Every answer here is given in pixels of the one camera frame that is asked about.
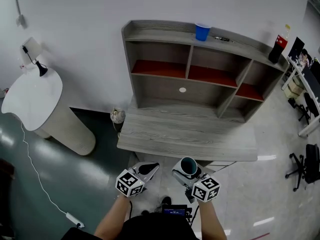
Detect red floor tape strip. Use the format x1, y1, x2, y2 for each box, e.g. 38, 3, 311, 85
249, 232, 271, 240

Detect black office chair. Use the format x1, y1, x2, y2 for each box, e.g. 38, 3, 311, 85
287, 92, 320, 125
284, 143, 320, 192

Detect white office desk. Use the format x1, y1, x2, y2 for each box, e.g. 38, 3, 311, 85
281, 56, 320, 138

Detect black pen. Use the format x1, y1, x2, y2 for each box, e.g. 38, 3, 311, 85
214, 35, 237, 44

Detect white curved pedestal table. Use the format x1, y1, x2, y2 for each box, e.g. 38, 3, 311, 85
1, 67, 97, 156

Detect dark desk partition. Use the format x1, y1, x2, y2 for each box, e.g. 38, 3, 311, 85
301, 65, 320, 104

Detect grey cup with teal inside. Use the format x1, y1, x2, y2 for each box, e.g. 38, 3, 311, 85
179, 156, 199, 177

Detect grey wall conduit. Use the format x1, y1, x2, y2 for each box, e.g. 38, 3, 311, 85
13, 0, 24, 17

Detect cola bottle with red label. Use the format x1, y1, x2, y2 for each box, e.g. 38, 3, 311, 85
268, 23, 292, 64

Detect black device with screen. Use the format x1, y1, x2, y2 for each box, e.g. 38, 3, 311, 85
161, 204, 187, 217

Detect white power cable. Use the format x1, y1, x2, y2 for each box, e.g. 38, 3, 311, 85
20, 122, 68, 214

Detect grey wood-grain cabinet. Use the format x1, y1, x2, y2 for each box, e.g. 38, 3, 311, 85
121, 19, 290, 124

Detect white shade table lamp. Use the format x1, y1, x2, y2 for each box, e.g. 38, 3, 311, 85
19, 36, 49, 78

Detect person's black clothing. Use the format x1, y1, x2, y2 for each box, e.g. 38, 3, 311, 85
61, 212, 198, 240

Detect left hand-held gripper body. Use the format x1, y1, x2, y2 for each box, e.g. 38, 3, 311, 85
115, 162, 151, 198

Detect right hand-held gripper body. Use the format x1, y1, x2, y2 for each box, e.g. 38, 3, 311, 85
183, 173, 221, 204

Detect person's left forearm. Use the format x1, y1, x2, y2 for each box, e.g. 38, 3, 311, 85
93, 195, 132, 240

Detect dark wooden furniture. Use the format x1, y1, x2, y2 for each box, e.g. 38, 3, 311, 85
0, 158, 16, 240

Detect person's right forearm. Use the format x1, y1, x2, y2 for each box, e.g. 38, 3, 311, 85
197, 201, 227, 240

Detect grey wall junction box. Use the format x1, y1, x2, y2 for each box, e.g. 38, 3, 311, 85
16, 14, 27, 29

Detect cream storage boxes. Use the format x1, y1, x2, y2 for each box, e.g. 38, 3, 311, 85
283, 76, 306, 100

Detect white power strip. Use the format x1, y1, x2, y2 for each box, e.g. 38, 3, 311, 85
65, 211, 85, 229

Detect blue plastic cup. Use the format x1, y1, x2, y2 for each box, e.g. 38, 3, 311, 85
195, 22, 212, 42

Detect grey wood-grain table top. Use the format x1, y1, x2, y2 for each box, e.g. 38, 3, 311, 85
116, 100, 259, 172

